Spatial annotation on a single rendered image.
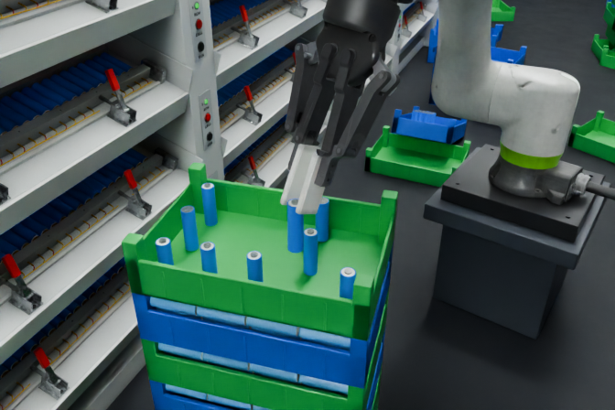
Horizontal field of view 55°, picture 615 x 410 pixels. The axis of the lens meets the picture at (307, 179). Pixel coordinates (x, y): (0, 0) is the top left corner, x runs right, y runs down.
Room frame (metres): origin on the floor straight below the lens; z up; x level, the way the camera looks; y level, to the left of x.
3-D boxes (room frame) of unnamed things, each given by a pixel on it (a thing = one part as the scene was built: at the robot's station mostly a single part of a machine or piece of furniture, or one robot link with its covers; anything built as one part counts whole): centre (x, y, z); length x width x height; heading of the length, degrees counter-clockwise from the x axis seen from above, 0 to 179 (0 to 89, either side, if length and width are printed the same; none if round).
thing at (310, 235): (0.59, 0.00, 0.52); 0.02 x 0.02 x 0.06
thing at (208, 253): (0.57, 0.12, 0.52); 0.02 x 0.02 x 0.06
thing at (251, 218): (0.61, 0.05, 0.52); 0.30 x 0.20 x 0.08; 74
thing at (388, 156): (1.71, -0.37, 0.04); 0.30 x 0.20 x 0.08; 66
